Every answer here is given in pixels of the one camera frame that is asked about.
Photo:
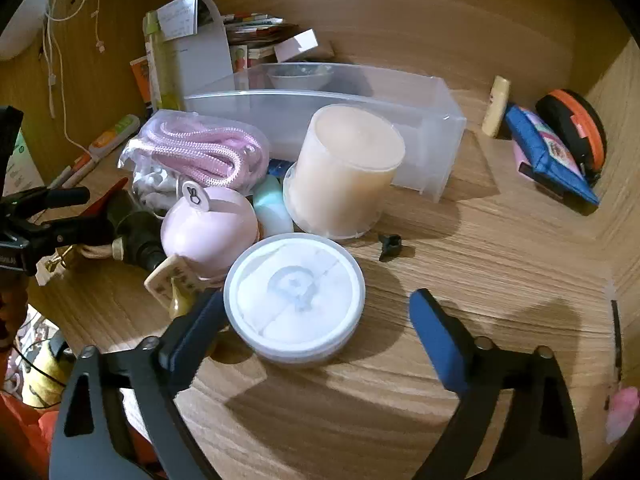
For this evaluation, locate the small black clip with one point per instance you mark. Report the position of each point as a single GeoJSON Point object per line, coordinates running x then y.
{"type": "Point", "coordinates": [390, 246]}

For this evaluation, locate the small blue box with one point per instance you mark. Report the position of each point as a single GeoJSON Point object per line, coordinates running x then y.
{"type": "Point", "coordinates": [280, 166]}

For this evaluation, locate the mint green tube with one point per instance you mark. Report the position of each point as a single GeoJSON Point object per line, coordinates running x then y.
{"type": "Point", "coordinates": [270, 210]}

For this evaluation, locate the yellow charm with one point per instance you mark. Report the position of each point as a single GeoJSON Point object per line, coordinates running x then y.
{"type": "Point", "coordinates": [180, 305]}

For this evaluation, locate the dark glass bottle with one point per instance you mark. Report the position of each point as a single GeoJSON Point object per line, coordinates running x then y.
{"type": "Point", "coordinates": [137, 240]}

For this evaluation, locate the white paper receipt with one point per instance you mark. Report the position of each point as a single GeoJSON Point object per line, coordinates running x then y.
{"type": "Point", "coordinates": [177, 17]}

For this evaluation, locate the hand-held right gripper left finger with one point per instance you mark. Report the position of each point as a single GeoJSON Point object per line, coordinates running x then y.
{"type": "Point", "coordinates": [192, 330]}

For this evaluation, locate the black and orange round case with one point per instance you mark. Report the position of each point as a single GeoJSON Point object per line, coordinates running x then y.
{"type": "Point", "coordinates": [570, 115]}

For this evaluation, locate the small cream bottle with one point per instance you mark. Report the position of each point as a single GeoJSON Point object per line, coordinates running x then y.
{"type": "Point", "coordinates": [496, 105]}

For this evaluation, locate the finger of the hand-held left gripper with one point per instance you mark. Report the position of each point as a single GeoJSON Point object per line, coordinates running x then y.
{"type": "Point", "coordinates": [70, 230]}
{"type": "Point", "coordinates": [55, 196]}

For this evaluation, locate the orange book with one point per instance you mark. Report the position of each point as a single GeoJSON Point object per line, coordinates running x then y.
{"type": "Point", "coordinates": [140, 77]}

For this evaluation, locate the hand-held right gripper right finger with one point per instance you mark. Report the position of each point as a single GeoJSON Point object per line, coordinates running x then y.
{"type": "Point", "coordinates": [440, 340]}

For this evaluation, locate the cream thread cone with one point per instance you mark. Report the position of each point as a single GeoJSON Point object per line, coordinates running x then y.
{"type": "Point", "coordinates": [345, 170]}

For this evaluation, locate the white bag with green print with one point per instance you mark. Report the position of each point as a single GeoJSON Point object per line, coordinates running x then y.
{"type": "Point", "coordinates": [22, 170]}

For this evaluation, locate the orange and white marker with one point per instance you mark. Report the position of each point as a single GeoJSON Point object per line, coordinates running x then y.
{"type": "Point", "coordinates": [87, 174]}
{"type": "Point", "coordinates": [75, 167]}

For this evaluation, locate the green and orange tube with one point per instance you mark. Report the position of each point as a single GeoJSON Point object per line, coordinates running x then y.
{"type": "Point", "coordinates": [112, 135]}

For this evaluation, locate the clear plastic storage box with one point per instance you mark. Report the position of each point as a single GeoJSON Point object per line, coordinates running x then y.
{"type": "Point", "coordinates": [430, 125]}

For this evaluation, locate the pink round case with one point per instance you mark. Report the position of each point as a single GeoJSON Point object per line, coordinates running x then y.
{"type": "Point", "coordinates": [210, 235]}

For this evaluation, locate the blue zip pouch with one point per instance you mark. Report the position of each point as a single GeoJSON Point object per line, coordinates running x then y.
{"type": "Point", "coordinates": [540, 150]}

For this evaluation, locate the small clear bowl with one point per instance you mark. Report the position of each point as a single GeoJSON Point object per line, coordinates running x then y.
{"type": "Point", "coordinates": [300, 79]}

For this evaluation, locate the round white cotton pad container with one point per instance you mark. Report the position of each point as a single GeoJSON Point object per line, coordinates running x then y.
{"type": "Point", "coordinates": [295, 300]}

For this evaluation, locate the fruit printed box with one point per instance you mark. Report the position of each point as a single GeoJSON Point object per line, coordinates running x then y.
{"type": "Point", "coordinates": [240, 57]}

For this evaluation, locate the stack of colourful packets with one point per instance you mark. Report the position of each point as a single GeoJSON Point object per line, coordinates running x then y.
{"type": "Point", "coordinates": [250, 25]}

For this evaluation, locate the pink and white box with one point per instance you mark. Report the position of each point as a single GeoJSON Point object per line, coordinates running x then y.
{"type": "Point", "coordinates": [295, 45]}

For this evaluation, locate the white rounded object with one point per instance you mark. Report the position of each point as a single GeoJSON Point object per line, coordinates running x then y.
{"type": "Point", "coordinates": [20, 20]}

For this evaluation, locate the pink fluffy object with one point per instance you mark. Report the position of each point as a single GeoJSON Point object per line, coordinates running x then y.
{"type": "Point", "coordinates": [620, 410]}

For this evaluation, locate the white paper bag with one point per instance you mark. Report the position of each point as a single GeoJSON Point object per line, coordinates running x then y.
{"type": "Point", "coordinates": [205, 60]}

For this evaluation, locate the yellow plush toy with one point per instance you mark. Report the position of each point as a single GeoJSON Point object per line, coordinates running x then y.
{"type": "Point", "coordinates": [42, 375]}

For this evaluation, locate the orange cloth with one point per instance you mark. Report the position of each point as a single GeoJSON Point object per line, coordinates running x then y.
{"type": "Point", "coordinates": [25, 435]}

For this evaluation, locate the yellow-green liquid bottle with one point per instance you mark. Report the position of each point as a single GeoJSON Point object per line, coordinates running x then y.
{"type": "Point", "coordinates": [160, 70]}

